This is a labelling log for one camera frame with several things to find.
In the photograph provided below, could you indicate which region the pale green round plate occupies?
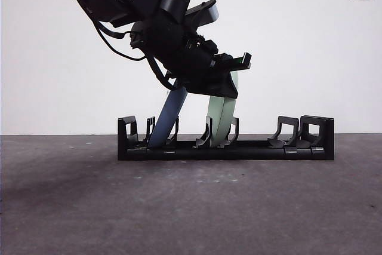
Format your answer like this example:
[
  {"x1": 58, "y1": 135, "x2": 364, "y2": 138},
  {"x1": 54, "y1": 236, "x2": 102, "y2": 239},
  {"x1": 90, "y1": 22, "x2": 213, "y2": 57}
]
[{"x1": 207, "y1": 69, "x2": 241, "y2": 148}]

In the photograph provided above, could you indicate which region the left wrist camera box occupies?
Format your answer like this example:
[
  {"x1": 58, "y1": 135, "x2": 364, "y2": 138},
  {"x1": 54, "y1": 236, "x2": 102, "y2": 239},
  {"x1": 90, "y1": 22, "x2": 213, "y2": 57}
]
[{"x1": 184, "y1": 0, "x2": 220, "y2": 27}]

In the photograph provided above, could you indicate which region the blue round plate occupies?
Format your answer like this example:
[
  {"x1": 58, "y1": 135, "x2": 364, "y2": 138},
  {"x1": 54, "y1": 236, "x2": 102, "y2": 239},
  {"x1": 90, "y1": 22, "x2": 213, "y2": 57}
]
[{"x1": 147, "y1": 86, "x2": 189, "y2": 149}]

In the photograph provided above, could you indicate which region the black plastic plate rack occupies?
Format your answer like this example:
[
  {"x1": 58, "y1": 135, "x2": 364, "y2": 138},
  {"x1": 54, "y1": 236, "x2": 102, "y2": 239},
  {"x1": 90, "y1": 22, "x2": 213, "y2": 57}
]
[{"x1": 117, "y1": 115, "x2": 335, "y2": 161}]

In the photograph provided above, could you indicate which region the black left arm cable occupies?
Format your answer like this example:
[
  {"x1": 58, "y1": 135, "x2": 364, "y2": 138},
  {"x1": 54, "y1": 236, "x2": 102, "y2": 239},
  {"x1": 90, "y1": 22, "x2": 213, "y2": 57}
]
[{"x1": 91, "y1": 19, "x2": 180, "y2": 91}]

